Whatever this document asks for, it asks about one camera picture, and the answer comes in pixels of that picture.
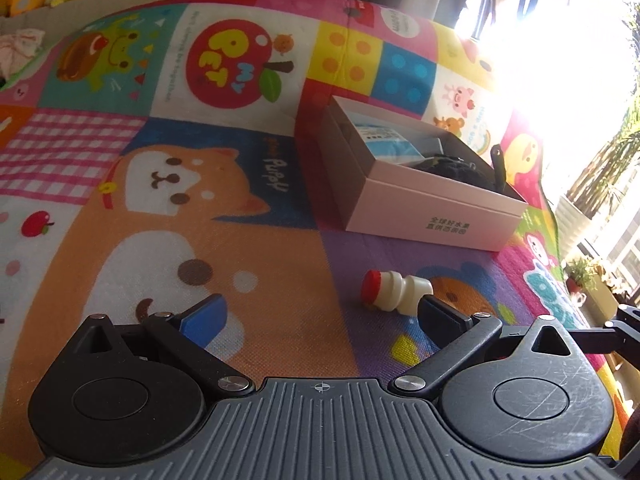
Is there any pink cardboard box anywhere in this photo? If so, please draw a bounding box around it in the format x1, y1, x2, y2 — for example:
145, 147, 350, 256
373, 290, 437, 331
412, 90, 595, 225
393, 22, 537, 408
317, 96, 527, 252

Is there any small red potted plant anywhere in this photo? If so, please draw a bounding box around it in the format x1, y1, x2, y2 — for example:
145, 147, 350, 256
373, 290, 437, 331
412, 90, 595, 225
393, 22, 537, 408
564, 256, 605, 307

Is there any colourful cartoon play mat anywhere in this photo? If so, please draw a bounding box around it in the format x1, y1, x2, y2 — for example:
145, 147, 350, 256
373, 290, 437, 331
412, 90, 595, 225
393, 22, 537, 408
1, 0, 639, 479

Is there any black plush toy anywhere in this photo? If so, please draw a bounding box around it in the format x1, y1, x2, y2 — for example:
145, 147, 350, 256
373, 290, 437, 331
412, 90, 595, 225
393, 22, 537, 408
408, 144, 506, 194

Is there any white bottle red cap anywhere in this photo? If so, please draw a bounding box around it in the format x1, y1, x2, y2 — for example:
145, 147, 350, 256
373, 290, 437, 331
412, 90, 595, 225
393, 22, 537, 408
360, 270, 434, 318

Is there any blue tissue pack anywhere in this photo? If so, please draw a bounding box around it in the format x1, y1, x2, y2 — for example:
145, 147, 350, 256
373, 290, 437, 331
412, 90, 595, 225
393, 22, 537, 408
349, 114, 424, 165

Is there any white pink crumpled cloth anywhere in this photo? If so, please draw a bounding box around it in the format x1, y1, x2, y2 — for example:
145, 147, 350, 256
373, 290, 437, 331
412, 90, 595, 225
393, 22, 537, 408
0, 28, 46, 81

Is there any white ribbed plant pot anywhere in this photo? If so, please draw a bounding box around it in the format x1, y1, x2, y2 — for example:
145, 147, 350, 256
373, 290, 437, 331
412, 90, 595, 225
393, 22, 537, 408
554, 195, 591, 260

